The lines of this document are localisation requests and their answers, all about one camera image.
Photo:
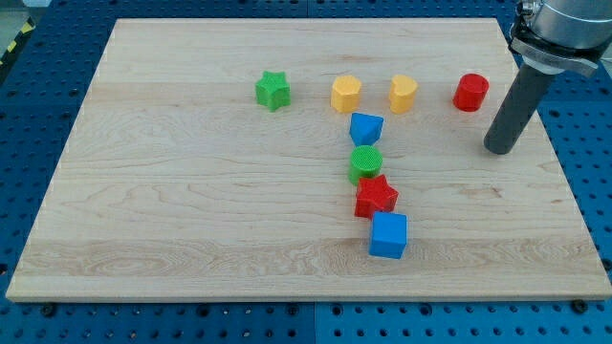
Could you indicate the blue cube block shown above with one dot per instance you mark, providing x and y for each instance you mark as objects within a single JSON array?
[{"x": 388, "y": 236}]

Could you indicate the green cylinder block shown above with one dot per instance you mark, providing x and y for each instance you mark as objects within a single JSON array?
[{"x": 365, "y": 162}]

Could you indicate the black screw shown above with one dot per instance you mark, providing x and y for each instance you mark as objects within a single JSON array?
[
  {"x": 48, "y": 310},
  {"x": 579, "y": 306}
]

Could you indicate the blue triangle block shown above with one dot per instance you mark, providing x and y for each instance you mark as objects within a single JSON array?
[{"x": 365, "y": 129}]

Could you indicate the red star block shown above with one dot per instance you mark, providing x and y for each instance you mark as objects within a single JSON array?
[{"x": 374, "y": 195}]

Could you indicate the wooden board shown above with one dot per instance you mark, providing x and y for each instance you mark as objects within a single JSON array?
[{"x": 175, "y": 185}]

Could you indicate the green star block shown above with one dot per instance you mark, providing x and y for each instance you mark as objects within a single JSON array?
[{"x": 273, "y": 90}]

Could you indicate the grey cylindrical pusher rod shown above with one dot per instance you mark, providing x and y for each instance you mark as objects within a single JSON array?
[{"x": 528, "y": 89}]

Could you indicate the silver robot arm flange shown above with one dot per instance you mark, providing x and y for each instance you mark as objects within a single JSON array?
[{"x": 554, "y": 36}]

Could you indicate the red cylinder block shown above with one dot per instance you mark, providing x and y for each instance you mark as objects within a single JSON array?
[{"x": 470, "y": 92}]

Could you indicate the yellow hexagon block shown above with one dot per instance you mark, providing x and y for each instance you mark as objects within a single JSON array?
[{"x": 346, "y": 94}]

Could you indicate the black screw left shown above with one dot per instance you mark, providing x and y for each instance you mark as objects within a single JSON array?
[{"x": 48, "y": 310}]

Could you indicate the black screw right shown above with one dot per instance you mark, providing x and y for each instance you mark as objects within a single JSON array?
[{"x": 579, "y": 306}]

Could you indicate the yellow heart block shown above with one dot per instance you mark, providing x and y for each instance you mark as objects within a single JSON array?
[{"x": 402, "y": 93}]

